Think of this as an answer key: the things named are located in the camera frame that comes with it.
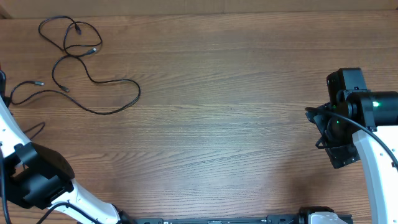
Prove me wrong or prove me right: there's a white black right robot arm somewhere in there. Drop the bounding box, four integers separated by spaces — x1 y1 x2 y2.
305 68 397 223

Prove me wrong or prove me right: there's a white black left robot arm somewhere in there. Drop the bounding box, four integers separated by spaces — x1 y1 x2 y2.
1 73 134 223

